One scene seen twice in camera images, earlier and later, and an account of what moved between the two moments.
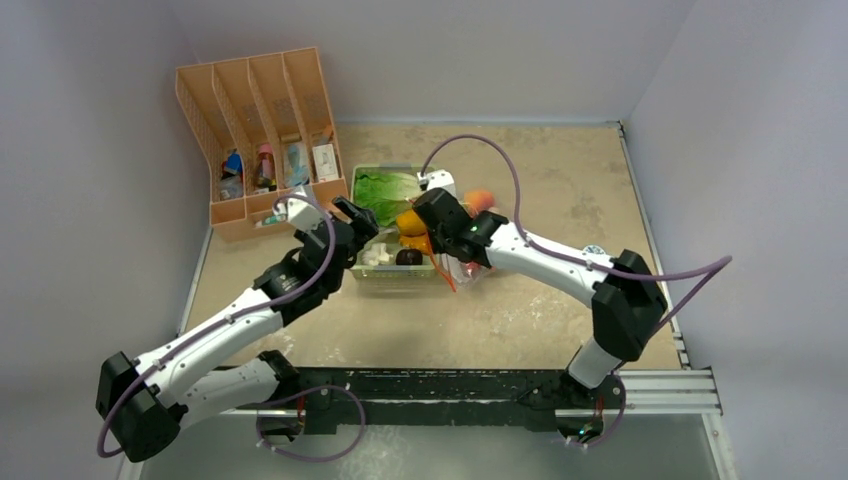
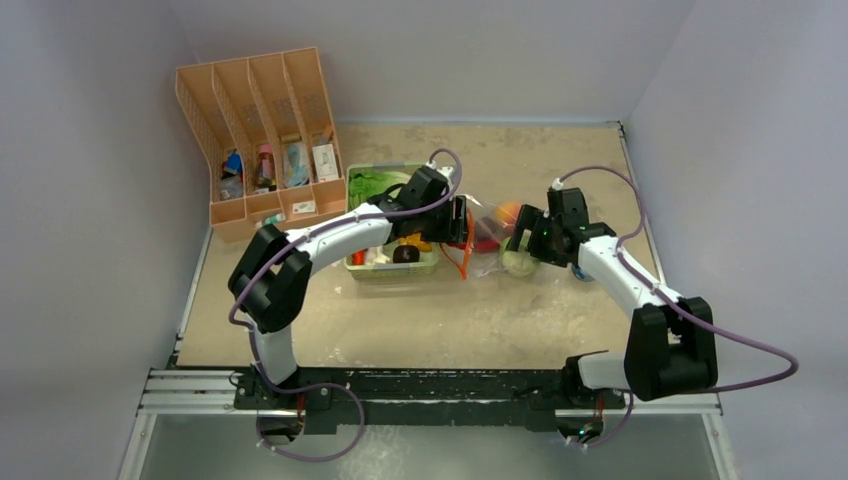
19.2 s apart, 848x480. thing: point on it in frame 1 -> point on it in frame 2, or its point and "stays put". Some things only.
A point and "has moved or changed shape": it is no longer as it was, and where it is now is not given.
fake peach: (478, 201) has moved or changed shape
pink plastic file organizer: (263, 126) stays put
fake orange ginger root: (420, 242) stays put
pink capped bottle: (266, 169) stays put
